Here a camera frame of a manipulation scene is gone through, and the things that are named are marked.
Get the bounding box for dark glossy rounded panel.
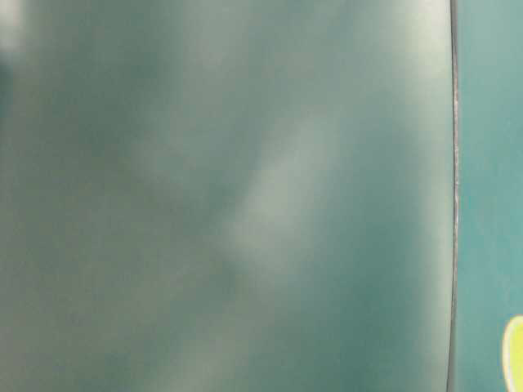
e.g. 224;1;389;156
1;1;454;391

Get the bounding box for yellow-green round object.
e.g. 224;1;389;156
502;314;523;392

